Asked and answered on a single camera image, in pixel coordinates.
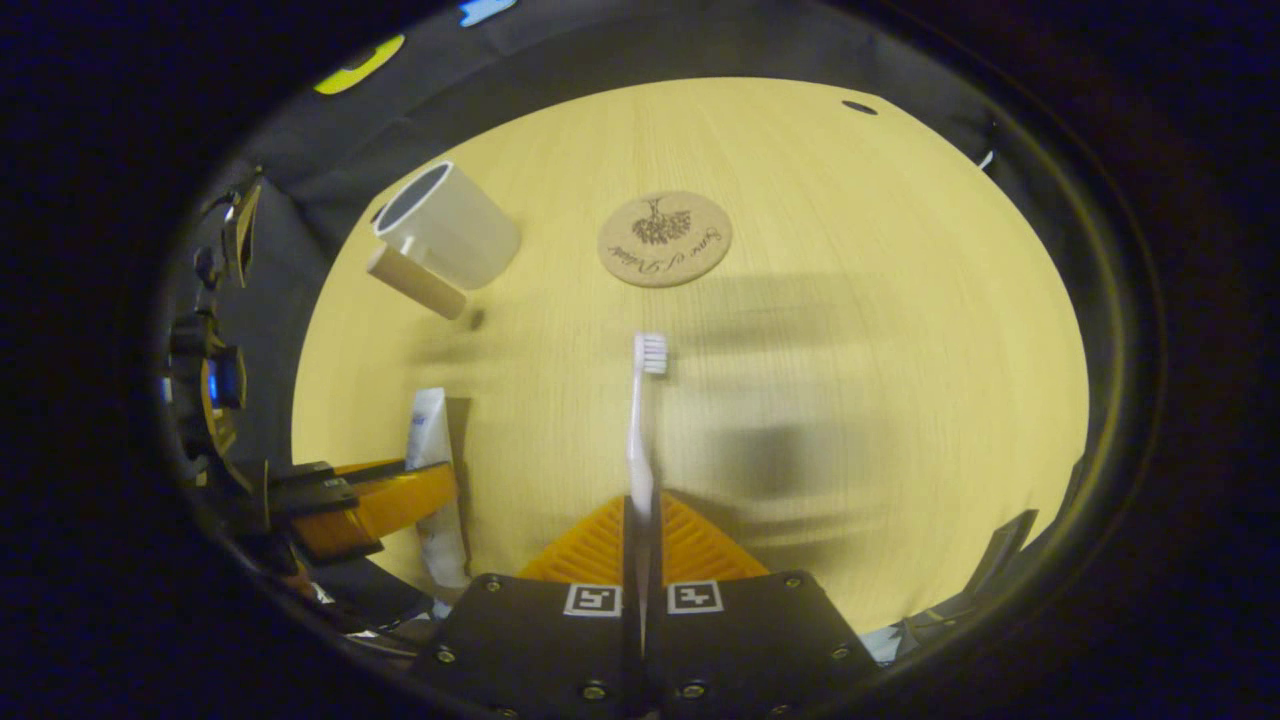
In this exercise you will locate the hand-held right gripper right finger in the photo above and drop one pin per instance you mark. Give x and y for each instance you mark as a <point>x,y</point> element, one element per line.
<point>740,640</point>

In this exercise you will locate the white toothbrush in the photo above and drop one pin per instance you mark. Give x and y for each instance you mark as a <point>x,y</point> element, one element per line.
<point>640,440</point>

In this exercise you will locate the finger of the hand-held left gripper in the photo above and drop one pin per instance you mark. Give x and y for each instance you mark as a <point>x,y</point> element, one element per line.
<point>400,500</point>
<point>310,473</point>

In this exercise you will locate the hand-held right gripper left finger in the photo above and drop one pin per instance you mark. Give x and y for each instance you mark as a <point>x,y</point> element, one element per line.
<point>540,640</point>

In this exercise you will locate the black backdrop cloth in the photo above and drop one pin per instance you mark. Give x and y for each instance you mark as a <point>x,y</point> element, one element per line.
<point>330,160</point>

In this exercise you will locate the white cup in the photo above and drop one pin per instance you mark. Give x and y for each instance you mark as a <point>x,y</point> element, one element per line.
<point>460,235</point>

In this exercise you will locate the white toothpaste tube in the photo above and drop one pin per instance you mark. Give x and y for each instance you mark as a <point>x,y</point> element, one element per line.
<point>430,430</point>

